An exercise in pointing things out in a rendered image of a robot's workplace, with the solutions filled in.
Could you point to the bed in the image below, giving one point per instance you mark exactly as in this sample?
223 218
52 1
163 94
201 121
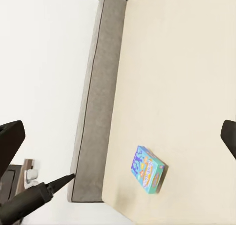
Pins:
160 74

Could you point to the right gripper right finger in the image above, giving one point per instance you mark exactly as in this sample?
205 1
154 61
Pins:
228 135

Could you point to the fixed window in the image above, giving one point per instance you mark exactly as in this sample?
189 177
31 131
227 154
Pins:
12 182

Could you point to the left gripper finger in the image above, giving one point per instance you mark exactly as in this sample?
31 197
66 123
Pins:
54 186

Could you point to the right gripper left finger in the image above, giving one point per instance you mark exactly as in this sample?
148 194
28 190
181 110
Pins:
12 135

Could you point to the board game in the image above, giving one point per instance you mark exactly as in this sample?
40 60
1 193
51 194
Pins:
147 169

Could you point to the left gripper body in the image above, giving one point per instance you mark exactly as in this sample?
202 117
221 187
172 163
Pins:
31 199

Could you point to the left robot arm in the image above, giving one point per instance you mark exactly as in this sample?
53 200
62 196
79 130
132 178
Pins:
35 196

